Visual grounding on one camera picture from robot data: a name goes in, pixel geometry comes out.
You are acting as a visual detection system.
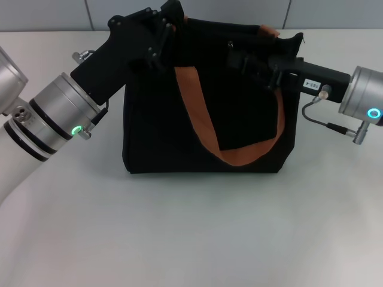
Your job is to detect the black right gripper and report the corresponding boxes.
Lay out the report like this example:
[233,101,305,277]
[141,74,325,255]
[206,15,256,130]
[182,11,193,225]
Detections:
[226,49,351,105]

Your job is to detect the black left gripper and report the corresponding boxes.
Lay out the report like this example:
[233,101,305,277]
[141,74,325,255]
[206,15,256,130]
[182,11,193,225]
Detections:
[70,0,189,106]

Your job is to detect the black bag with orange straps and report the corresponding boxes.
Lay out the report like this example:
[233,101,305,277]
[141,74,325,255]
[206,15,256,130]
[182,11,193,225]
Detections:
[121,16,306,175]

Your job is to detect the right gripper cable with connector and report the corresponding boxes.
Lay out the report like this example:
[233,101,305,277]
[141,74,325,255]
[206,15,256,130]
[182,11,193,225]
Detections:
[301,84,370,145]

